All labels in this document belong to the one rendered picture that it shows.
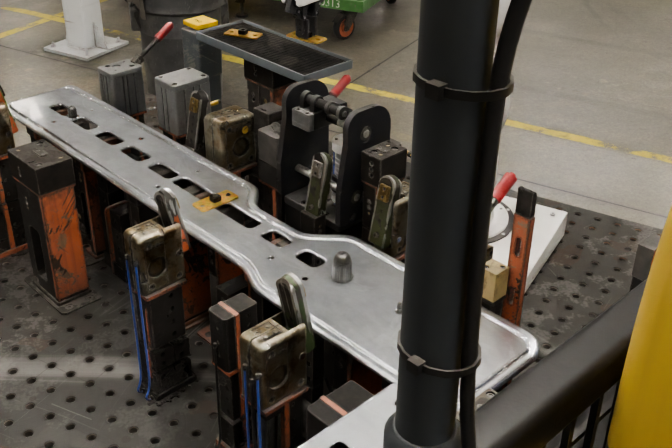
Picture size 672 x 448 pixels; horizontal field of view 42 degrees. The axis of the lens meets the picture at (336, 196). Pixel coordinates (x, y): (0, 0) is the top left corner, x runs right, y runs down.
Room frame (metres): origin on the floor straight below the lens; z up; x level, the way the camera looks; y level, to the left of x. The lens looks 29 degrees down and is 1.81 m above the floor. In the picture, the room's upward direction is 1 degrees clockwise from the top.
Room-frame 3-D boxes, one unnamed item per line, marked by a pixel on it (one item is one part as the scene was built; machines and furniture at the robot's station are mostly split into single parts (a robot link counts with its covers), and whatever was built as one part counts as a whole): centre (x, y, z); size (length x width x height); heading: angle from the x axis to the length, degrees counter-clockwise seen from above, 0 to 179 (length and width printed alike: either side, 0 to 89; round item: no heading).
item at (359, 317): (1.43, 0.24, 1.00); 1.38 x 0.22 x 0.02; 44
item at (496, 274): (1.12, -0.24, 0.88); 0.04 x 0.04 x 0.36; 44
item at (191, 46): (2.00, 0.33, 0.92); 0.08 x 0.08 x 0.44; 44
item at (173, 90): (1.77, 0.34, 0.90); 0.13 x 0.10 x 0.41; 134
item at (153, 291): (1.25, 0.31, 0.87); 0.12 x 0.09 x 0.35; 134
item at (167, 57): (4.27, 0.80, 0.36); 0.54 x 0.50 x 0.73; 150
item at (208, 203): (1.42, 0.23, 1.01); 0.08 x 0.04 x 0.01; 134
